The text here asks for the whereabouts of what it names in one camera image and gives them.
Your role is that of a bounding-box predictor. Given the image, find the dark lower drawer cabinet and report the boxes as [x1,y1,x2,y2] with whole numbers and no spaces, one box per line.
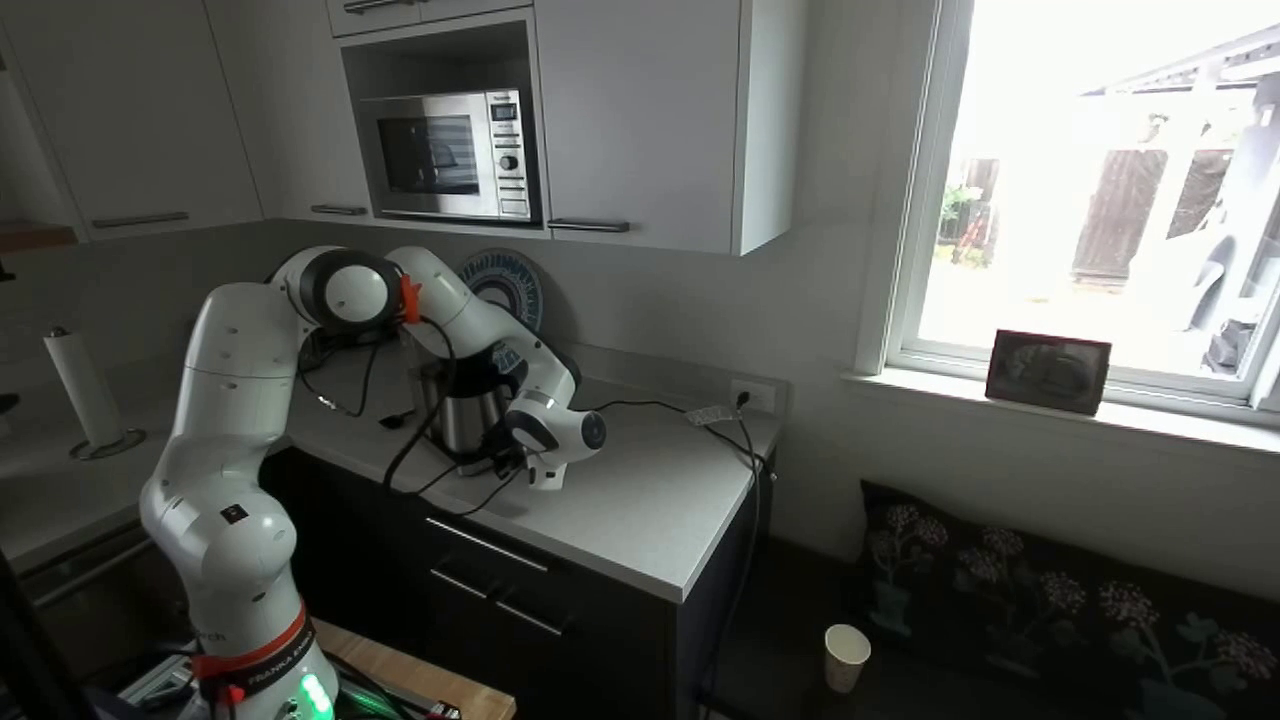
[263,450,756,720]

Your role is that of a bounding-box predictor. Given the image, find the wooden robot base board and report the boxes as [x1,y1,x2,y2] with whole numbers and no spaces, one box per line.
[317,621,515,720]

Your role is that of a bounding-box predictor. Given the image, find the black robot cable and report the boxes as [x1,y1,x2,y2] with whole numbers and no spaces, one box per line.
[291,314,533,522]

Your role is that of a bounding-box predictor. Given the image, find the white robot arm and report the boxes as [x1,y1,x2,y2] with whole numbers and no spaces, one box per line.
[140,242,607,720]

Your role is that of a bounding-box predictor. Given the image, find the white upper cabinet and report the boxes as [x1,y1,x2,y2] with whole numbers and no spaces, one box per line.
[0,0,808,255]

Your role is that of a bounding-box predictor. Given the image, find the dark floral cushion bench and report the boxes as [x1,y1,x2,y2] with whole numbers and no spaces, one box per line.
[857,478,1280,720]

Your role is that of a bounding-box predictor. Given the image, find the steel coffee machine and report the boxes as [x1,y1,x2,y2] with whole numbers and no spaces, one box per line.
[422,351,515,465]

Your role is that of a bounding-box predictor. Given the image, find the white wall socket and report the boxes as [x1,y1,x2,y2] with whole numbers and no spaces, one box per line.
[727,378,779,411]

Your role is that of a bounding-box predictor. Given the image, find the blue round decorative plate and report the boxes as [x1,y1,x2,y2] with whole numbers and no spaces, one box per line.
[462,251,549,331]

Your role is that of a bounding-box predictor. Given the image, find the silver microwave oven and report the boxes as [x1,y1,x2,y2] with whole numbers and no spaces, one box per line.
[356,87,536,224]

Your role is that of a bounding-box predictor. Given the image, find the dark picture frame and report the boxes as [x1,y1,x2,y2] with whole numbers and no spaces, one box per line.
[982,326,1111,414]

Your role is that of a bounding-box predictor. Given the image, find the black power cord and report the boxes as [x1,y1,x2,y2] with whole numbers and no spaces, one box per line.
[592,392,775,712]

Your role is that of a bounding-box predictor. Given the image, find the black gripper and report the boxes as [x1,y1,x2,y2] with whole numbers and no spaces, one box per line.
[483,429,523,472]

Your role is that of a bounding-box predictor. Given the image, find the white paper cup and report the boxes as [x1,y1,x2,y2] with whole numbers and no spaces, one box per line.
[820,624,873,695]

